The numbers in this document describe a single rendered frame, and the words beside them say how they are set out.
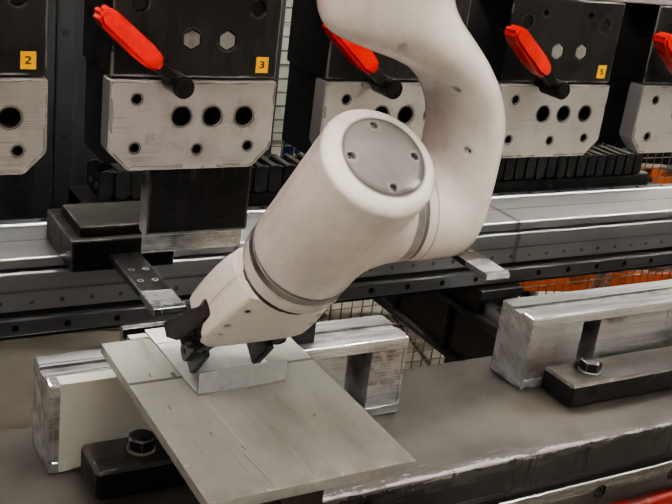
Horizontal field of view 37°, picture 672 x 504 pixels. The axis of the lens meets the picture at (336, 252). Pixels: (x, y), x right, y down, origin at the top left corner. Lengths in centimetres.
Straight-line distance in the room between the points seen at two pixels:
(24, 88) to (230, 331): 25
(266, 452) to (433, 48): 35
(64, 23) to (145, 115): 55
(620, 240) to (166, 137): 96
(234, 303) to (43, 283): 46
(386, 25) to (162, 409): 39
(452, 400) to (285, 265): 52
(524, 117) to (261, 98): 30
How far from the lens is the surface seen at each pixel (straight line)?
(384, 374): 111
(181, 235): 96
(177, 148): 88
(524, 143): 108
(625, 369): 129
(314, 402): 88
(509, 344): 125
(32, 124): 84
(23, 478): 100
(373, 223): 65
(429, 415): 115
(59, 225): 118
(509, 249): 151
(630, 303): 132
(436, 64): 66
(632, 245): 168
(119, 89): 85
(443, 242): 72
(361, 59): 89
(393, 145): 66
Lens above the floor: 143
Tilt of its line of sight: 21 degrees down
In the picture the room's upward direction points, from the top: 7 degrees clockwise
